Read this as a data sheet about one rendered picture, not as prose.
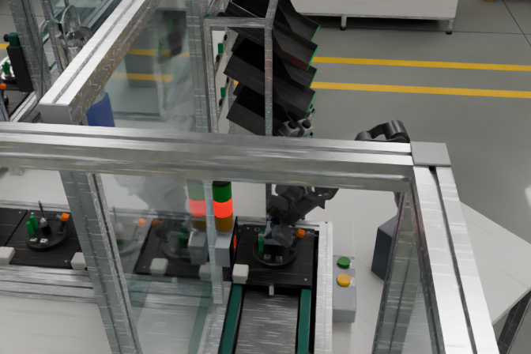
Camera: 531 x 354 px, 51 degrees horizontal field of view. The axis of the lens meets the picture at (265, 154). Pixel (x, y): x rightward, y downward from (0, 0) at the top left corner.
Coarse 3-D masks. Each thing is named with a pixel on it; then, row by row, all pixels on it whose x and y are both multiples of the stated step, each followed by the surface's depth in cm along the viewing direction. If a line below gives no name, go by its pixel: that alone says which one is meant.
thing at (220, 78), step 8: (216, 32) 333; (224, 32) 334; (216, 40) 324; (216, 48) 316; (216, 56) 310; (224, 56) 340; (224, 64) 342; (216, 80) 316; (224, 80) 345; (216, 88) 317; (224, 104) 350; (224, 112) 352; (224, 120) 354; (224, 128) 356
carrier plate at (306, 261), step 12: (252, 228) 184; (264, 228) 184; (300, 228) 184; (312, 228) 184; (240, 240) 180; (252, 240) 180; (300, 240) 180; (312, 240) 180; (240, 252) 176; (252, 252) 176; (300, 252) 176; (312, 252) 176; (240, 264) 172; (252, 264) 172; (300, 264) 172; (312, 264) 172; (252, 276) 168; (264, 276) 168; (276, 276) 168; (288, 276) 168; (300, 276) 168; (312, 276) 168
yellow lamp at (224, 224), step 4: (232, 212) 141; (232, 216) 142; (216, 220) 141; (220, 220) 140; (224, 220) 140; (228, 220) 141; (232, 220) 142; (216, 224) 142; (220, 224) 141; (224, 224) 141; (228, 224) 141; (232, 224) 143; (216, 228) 143; (220, 228) 142; (224, 228) 142; (228, 228) 142
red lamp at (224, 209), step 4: (216, 204) 137; (220, 204) 137; (224, 204) 137; (228, 204) 138; (216, 208) 138; (220, 208) 137; (224, 208) 138; (228, 208) 138; (232, 208) 141; (216, 212) 139; (220, 212) 138; (224, 212) 138; (228, 212) 139; (216, 216) 140; (220, 216) 139; (224, 216) 139; (228, 216) 140
